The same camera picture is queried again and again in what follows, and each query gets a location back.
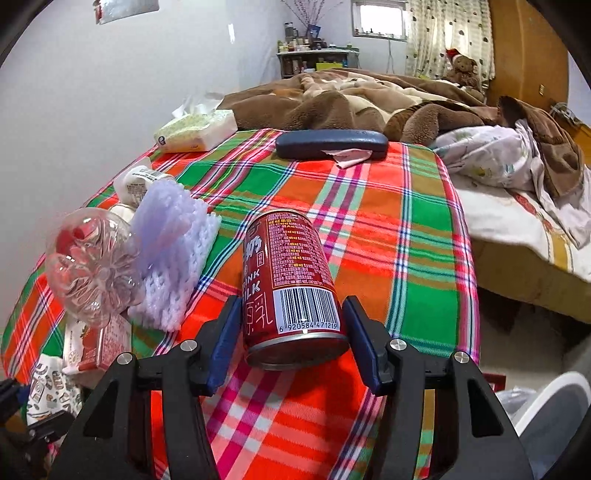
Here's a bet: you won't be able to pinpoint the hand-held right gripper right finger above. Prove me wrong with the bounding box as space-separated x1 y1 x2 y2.
342 295 536 480

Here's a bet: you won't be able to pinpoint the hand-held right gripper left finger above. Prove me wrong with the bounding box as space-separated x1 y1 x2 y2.
48 295 245 480

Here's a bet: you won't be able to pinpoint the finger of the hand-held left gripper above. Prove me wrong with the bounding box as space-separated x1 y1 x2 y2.
0 378 27 421
18 410 75 450

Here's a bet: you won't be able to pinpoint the white paper bag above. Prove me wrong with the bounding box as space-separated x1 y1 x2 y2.
25 353 86 428

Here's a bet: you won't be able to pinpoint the red drink can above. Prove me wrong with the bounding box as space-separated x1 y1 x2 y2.
242 209 349 371

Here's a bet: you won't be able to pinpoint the white foam fruit net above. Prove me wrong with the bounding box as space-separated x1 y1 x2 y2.
127 179 222 332

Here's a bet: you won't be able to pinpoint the clear plastic bottle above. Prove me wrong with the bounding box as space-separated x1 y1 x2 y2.
45 208 146 321

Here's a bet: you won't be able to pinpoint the red drink carton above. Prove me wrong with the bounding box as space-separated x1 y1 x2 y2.
62 314 132 374

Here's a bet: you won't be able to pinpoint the plaid tablecloth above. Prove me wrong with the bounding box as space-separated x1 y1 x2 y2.
0 128 481 480

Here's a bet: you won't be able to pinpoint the clear plastic bag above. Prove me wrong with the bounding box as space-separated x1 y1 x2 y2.
496 388 539 416

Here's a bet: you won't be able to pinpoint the small tissue pack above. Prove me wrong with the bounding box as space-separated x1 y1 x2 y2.
114 157 177 206

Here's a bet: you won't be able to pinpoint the pink lens cloth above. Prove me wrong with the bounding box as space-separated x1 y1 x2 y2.
323 148 372 169

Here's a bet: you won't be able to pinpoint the white printed bed sheet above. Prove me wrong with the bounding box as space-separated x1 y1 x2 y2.
455 185 591 282

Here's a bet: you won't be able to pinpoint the dark blue glasses case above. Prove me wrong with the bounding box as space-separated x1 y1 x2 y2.
276 129 389 161

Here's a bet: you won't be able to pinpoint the soft tissue pack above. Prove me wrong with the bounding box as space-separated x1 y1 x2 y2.
153 92 238 153

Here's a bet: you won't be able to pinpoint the white floral quilt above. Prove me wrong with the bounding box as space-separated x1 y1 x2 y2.
431 119 591 245

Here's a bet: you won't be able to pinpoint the brown fleece blanket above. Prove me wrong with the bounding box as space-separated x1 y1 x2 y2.
217 68 587 210

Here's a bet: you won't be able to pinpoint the grey shelf unit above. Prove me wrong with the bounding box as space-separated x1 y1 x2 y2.
277 48 361 78

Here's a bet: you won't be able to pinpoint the brown teddy bear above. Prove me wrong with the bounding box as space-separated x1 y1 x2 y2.
443 47 483 90

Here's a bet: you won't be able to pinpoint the row of bottles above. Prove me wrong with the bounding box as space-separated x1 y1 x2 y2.
277 21 356 52

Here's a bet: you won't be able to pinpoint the patterned curtain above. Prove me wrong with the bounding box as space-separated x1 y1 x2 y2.
406 0 495 79

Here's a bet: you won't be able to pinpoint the window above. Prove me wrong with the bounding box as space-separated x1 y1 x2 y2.
351 0 409 38

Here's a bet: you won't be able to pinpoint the dried branches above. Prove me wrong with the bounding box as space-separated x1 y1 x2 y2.
281 0 333 28

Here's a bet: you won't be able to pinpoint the wooden wardrobe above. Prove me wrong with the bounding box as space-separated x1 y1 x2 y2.
487 0 571 112

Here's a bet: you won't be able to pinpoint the wooden bed frame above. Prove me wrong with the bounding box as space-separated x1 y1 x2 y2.
471 106 591 324

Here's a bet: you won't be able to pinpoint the grey wall hanging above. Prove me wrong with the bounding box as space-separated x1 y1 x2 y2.
92 0 160 24

